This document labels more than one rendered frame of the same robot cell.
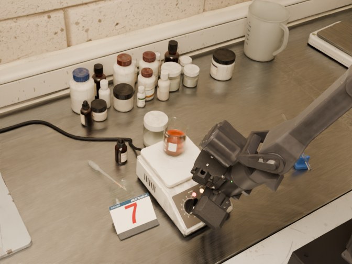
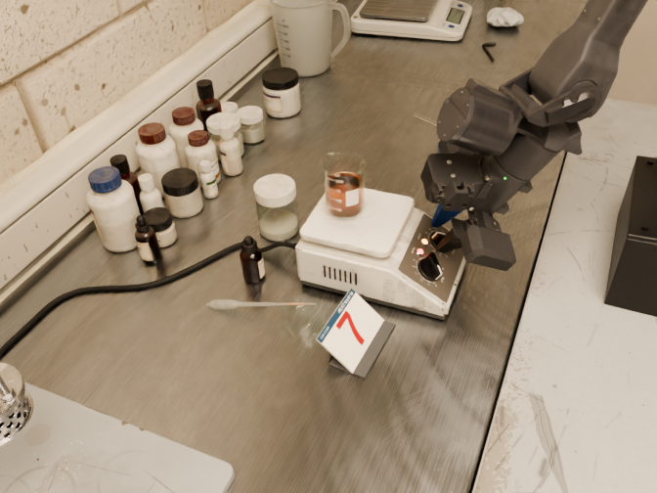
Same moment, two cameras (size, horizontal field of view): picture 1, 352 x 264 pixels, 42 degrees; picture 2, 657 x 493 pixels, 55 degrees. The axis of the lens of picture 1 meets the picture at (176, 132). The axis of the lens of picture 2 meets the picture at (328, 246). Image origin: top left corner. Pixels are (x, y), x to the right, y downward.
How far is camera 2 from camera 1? 42 cm
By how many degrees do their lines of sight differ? 21
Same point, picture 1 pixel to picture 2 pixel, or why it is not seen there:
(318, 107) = not seen: outside the picture
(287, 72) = (363, 72)
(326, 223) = (579, 207)
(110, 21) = (92, 83)
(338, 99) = not seen: outside the picture
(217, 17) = (232, 33)
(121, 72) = (159, 153)
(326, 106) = not seen: outside the picture
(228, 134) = (490, 96)
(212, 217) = (502, 248)
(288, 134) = (593, 39)
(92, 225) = (303, 384)
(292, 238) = (563, 245)
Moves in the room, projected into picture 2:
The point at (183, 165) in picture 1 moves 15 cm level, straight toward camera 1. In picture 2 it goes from (377, 219) to (448, 291)
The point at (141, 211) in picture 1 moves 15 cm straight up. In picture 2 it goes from (361, 321) to (360, 223)
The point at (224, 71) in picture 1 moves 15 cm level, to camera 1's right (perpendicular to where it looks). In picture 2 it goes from (292, 99) to (362, 77)
